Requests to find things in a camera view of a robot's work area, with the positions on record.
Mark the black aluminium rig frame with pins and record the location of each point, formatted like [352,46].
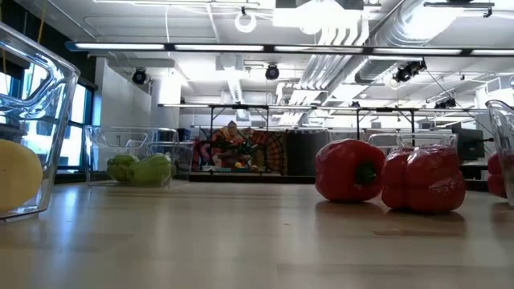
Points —
[249,177]

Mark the black neighbouring rig frame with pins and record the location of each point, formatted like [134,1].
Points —
[241,107]

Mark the black background monitor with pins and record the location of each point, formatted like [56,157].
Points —
[470,144]

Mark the green bell pepper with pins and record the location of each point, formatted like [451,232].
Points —
[118,166]

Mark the clear plastic bin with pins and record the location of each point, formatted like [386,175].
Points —
[502,120]
[401,137]
[92,160]
[60,100]

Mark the red bell pepper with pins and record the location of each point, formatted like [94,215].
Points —
[496,174]
[341,168]

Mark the colourful patterned tapestry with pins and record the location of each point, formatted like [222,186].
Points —
[273,152]

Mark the yellow lemon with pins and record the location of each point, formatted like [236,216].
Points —
[20,172]

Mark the black hanging camera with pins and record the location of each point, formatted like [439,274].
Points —
[409,70]
[272,72]
[445,103]
[139,76]

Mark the orange-red ribbed pumpkin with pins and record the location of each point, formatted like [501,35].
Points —
[421,180]

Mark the black overhead light bar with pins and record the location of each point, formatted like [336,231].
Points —
[321,49]

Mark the green chayote squash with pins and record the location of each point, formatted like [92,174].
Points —
[154,170]

